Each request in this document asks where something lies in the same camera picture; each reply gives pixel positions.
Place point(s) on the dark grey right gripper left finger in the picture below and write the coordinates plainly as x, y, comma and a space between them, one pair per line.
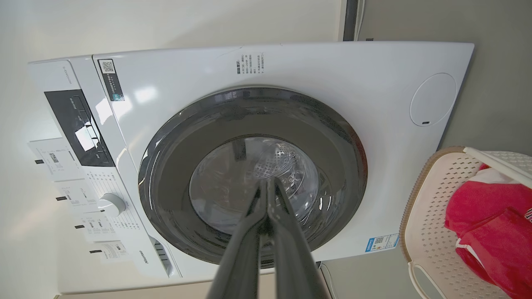
239, 257

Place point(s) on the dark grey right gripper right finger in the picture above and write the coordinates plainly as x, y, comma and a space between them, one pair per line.
291, 257

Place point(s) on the cream perforated laundry basket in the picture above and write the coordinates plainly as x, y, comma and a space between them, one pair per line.
440, 232

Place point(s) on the round dark washing machine door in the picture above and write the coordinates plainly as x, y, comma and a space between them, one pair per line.
253, 174

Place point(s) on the white front-load washing machine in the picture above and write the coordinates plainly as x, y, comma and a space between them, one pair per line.
257, 153

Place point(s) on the white paper instruction sheet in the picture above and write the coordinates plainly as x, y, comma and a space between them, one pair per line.
97, 227
54, 160
75, 197
111, 250

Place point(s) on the white washing machine control knob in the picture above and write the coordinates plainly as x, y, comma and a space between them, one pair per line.
111, 204

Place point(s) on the red and white garment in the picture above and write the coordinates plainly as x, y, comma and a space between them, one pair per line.
494, 232

